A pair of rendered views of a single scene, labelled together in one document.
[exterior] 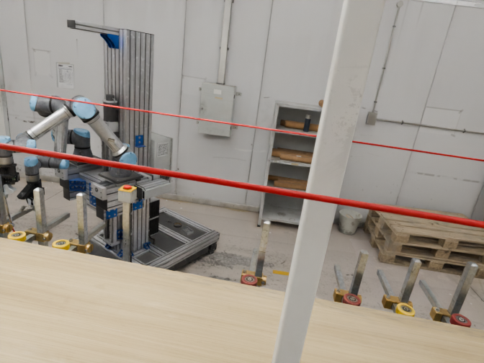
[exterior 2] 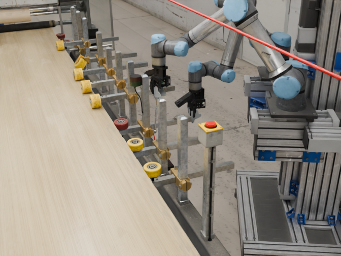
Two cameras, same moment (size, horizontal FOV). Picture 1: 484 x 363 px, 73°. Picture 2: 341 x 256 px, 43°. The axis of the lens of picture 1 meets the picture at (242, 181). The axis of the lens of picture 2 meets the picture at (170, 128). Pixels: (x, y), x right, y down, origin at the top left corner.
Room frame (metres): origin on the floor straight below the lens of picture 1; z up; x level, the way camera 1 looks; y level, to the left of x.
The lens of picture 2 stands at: (0.78, -0.61, 1.94)
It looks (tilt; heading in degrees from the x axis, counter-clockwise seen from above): 27 degrees down; 63
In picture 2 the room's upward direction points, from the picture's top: 1 degrees counter-clockwise
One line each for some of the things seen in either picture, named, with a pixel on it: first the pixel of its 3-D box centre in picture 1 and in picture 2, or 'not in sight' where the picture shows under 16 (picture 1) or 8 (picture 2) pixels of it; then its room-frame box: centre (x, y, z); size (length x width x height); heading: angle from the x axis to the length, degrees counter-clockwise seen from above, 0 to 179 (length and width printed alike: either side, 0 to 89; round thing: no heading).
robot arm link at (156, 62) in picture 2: (4, 159); (159, 60); (1.73, 1.35, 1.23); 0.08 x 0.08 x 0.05
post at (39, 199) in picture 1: (42, 227); (162, 142); (1.61, 1.09, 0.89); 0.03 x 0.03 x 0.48; 84
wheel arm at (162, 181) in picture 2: (83, 240); (192, 174); (1.66, 0.88, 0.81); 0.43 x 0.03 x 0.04; 174
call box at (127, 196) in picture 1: (127, 194); (210, 134); (1.56, 0.58, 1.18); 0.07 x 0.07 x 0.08; 84
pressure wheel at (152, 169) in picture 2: (61, 251); (152, 176); (1.46, 0.90, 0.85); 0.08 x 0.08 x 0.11
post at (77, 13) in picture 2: not in sight; (80, 38); (1.81, 3.08, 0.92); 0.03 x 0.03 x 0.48; 84
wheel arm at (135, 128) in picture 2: (5, 221); (155, 125); (1.71, 1.37, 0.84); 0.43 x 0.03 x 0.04; 174
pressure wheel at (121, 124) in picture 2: not in sight; (121, 129); (1.51, 1.39, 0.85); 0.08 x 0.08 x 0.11
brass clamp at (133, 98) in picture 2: not in sight; (130, 95); (1.66, 1.61, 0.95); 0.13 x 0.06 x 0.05; 84
